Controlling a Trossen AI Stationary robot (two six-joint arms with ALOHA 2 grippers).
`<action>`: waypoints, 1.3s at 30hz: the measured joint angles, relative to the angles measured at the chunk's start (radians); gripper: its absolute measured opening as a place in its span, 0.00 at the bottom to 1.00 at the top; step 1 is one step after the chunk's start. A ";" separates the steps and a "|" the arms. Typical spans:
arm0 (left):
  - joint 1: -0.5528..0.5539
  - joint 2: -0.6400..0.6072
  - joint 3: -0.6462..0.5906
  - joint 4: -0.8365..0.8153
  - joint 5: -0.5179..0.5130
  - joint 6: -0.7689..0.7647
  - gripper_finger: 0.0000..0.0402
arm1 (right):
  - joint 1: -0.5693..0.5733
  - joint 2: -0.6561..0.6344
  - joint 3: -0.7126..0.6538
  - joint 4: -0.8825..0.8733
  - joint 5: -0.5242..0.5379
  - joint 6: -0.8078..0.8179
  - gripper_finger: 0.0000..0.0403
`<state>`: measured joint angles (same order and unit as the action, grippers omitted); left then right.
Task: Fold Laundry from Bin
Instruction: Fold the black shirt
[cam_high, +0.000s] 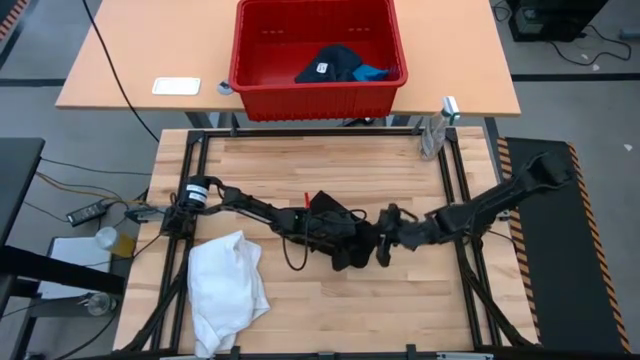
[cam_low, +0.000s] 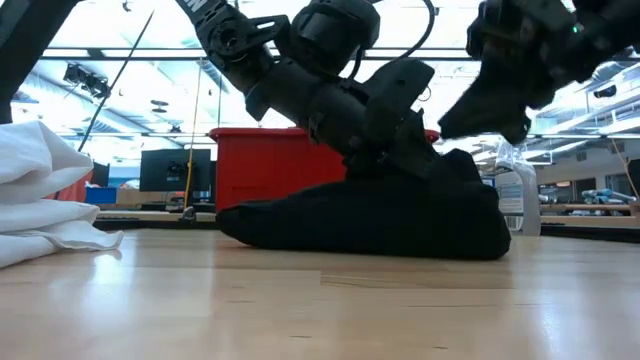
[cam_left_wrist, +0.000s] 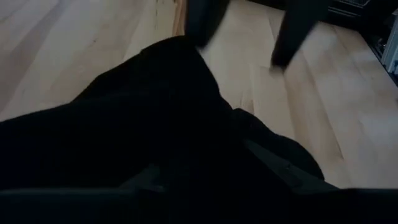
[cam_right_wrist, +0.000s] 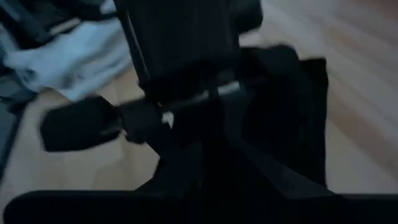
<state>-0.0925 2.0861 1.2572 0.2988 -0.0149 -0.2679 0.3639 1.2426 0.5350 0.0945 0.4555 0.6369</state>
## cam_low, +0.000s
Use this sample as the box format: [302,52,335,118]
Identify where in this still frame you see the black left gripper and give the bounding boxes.
[243,57,444,182]

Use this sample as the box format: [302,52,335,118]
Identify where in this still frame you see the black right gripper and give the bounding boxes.
[438,0,601,146]

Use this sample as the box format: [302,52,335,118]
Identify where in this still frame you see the black garment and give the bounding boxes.
[215,148,513,261]

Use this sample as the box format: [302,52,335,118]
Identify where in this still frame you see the red plastic laundry bin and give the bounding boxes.
[208,126,441,212]

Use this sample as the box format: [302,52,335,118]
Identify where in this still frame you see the blue storage bin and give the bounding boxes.
[84,187,119,205]

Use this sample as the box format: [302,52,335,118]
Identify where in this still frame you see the clear spray bottle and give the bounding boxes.
[493,139,543,237]

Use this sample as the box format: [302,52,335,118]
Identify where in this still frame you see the pale blue lab equipment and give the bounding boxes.
[581,188,637,205]

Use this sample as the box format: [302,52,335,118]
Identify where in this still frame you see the yellow pole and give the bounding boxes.
[182,58,203,209]

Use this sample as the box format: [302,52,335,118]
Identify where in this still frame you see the black monitor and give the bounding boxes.
[139,148,213,194]

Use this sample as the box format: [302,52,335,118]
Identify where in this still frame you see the black beam with lights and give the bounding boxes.
[42,46,640,63]

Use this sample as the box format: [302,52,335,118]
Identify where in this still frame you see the cardboard box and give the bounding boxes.
[115,188,171,206]

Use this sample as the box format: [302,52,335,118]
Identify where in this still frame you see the black ceiling spotlight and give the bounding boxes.
[63,63,112,100]

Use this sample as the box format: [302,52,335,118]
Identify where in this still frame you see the person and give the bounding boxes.
[53,169,95,203]

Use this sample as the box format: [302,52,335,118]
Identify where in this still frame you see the left arm cable loop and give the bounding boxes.
[349,0,438,81]

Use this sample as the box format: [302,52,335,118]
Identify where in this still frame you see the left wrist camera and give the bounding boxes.
[288,0,382,77]

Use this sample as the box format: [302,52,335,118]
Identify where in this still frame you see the thin yellow cable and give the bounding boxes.
[610,137,640,200]

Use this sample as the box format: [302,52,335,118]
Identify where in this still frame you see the black aluminium table frame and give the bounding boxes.
[93,219,640,245]

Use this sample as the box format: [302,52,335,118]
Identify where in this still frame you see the long black cable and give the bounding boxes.
[77,8,155,153]

